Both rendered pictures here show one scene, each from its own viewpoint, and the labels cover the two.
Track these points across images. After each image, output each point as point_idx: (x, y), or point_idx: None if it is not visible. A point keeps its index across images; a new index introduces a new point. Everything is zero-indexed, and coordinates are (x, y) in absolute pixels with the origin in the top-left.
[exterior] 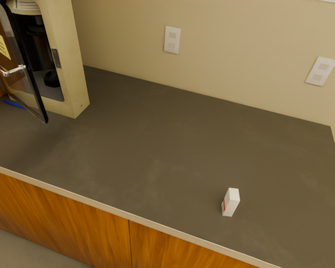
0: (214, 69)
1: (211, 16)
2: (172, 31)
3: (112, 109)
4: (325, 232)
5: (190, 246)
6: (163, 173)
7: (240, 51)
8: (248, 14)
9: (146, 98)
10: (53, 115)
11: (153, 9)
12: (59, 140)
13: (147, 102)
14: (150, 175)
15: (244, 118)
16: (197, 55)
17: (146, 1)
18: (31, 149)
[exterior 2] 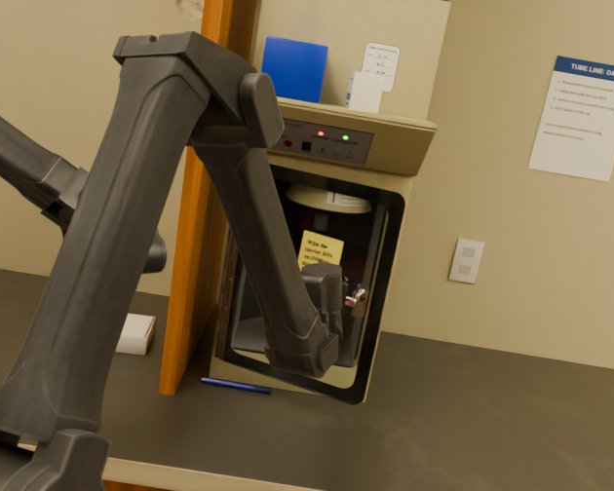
0: (535, 306)
1: (535, 223)
2: (470, 246)
3: (407, 383)
4: None
5: None
6: (595, 472)
7: (580, 274)
8: (591, 220)
9: (441, 362)
10: (320, 398)
11: (440, 213)
12: (379, 438)
13: (449, 369)
14: (580, 477)
15: None
16: (508, 284)
17: (429, 201)
18: (348, 457)
